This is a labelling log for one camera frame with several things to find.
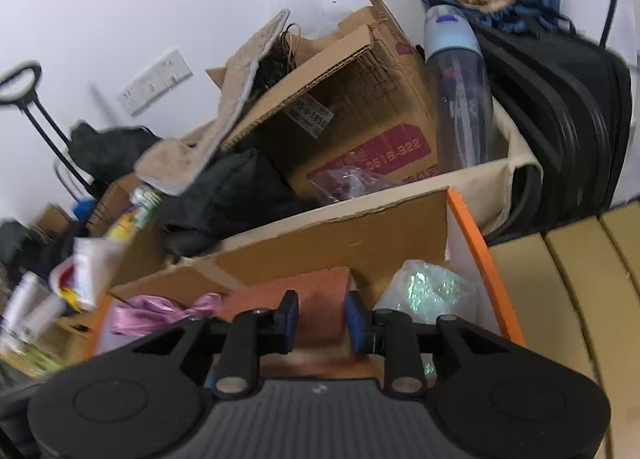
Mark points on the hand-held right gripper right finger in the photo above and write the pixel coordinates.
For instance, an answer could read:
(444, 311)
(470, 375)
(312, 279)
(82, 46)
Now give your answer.
(354, 321)

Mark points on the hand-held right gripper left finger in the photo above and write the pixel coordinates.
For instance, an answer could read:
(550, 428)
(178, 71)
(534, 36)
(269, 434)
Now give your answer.
(291, 321)

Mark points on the orange sponge block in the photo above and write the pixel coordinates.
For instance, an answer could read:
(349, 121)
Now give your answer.
(322, 289)

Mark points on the red shallow cardboard box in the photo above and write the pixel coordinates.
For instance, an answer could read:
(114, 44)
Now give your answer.
(350, 234)

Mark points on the green glitter bag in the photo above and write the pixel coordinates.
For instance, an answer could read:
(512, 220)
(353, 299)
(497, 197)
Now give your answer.
(425, 284)

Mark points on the clear plastic bag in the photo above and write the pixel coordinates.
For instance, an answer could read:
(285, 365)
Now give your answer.
(350, 184)

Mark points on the black cloth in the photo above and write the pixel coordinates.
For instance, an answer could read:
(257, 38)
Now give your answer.
(225, 199)

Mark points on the pink satin cloth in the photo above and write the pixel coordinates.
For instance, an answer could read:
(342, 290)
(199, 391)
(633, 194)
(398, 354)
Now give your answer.
(150, 311)

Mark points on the open cardboard box with clutter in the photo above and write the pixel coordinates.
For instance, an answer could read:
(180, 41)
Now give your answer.
(130, 244)

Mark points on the colourful tube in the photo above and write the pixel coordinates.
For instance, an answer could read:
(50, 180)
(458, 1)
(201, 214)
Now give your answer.
(135, 214)

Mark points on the beige fuzzy mat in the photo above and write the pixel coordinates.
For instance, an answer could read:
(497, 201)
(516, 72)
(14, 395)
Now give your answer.
(220, 129)

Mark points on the white red yellow packet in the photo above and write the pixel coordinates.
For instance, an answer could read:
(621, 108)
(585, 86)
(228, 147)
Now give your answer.
(85, 269)

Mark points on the large printed cardboard box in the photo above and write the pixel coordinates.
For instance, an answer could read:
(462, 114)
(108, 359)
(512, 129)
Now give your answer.
(350, 104)

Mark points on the black bag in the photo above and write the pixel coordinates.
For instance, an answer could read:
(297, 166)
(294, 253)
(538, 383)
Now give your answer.
(112, 149)

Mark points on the clear blue-lid water bottle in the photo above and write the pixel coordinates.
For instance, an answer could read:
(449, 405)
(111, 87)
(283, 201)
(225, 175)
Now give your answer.
(457, 89)

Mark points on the white bottle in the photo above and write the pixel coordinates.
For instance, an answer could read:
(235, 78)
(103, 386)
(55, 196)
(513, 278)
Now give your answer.
(25, 299)

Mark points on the black suitcase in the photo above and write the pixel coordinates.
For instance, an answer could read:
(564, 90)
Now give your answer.
(560, 129)

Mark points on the white wall socket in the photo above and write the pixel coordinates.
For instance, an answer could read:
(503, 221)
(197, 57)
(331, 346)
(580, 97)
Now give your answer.
(155, 81)

